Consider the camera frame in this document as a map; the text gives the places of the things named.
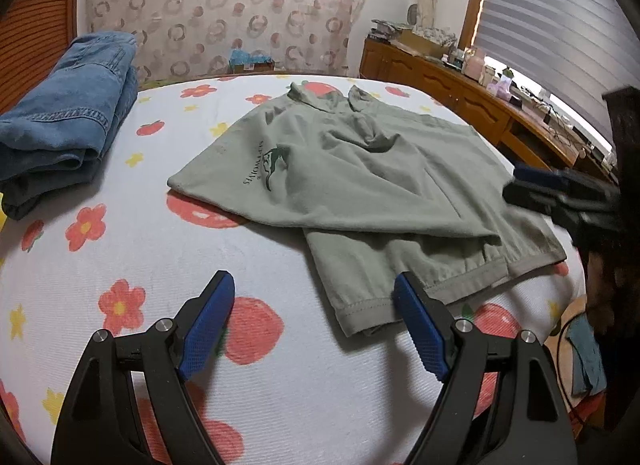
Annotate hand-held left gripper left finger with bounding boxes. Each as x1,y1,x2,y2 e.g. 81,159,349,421
50,270,236,465

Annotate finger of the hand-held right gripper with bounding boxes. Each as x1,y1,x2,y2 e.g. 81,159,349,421
502,183,562,216
513,164,571,192

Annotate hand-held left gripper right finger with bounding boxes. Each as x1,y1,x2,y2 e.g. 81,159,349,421
392,271,578,465

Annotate green pants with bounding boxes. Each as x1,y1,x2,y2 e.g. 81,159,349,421
166,81,568,338

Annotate flower and strawberry bed sheet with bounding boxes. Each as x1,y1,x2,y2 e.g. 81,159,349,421
0,72,586,465

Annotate wooden sideboard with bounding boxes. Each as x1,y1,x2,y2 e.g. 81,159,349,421
360,37,616,180

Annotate pink container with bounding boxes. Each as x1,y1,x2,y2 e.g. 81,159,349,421
464,47,488,80

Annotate teal cloth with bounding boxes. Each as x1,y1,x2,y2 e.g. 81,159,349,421
567,317,608,396

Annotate grey window blind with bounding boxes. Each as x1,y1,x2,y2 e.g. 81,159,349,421
472,0,626,140

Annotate cardboard box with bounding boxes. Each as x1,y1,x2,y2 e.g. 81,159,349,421
395,27,451,58

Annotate folded blue jeans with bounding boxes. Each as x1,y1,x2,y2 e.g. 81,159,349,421
0,31,140,222

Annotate teal box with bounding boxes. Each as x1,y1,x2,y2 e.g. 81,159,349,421
229,47,275,73

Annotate slatted wooden panel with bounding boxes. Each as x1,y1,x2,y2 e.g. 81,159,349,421
0,0,83,116

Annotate black cable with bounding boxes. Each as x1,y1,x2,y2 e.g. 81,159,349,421
556,315,601,433

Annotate ring patterned curtain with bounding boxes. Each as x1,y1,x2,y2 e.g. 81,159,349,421
82,0,371,83

